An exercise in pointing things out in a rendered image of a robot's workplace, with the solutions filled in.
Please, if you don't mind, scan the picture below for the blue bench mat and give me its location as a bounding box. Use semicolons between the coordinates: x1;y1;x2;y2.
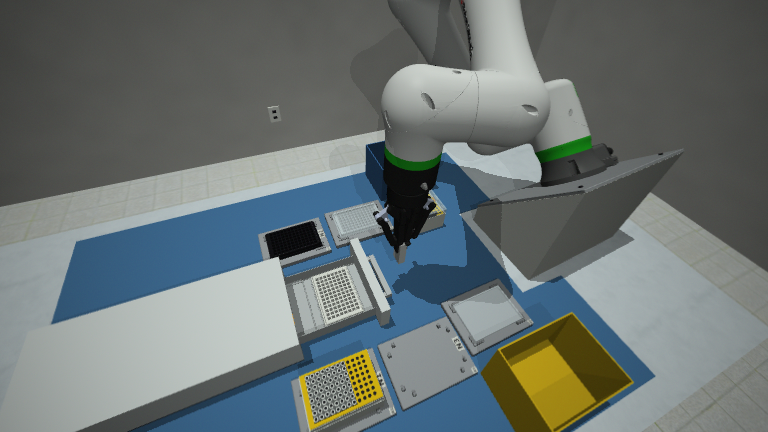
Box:
51;152;655;432

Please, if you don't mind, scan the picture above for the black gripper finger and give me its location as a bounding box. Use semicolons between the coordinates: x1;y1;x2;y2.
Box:
373;204;407;264
402;196;436;263

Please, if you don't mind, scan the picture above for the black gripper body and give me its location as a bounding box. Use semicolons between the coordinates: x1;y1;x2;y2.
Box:
384;186;429;220

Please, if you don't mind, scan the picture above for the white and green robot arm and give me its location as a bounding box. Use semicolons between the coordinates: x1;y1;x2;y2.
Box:
381;0;619;195

